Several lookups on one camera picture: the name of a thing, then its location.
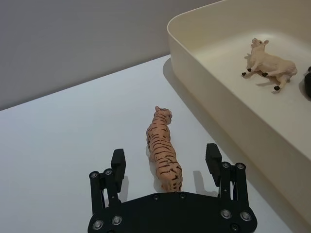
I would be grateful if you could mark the white toy lamb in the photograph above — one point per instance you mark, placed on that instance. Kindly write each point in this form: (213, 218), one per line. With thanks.
(269, 64)

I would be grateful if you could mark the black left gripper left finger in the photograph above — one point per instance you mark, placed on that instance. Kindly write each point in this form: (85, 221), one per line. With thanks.
(118, 167)

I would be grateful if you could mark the orange striped toy tiger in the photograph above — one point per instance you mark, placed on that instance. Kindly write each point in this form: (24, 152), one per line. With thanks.
(163, 155)

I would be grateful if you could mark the dark toy animal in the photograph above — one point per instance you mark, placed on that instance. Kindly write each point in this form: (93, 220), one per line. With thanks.
(306, 83)

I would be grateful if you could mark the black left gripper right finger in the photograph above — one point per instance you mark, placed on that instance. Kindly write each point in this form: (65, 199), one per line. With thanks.
(213, 160)

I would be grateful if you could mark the cream plastic tray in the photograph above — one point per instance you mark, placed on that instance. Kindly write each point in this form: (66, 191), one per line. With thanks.
(218, 80)

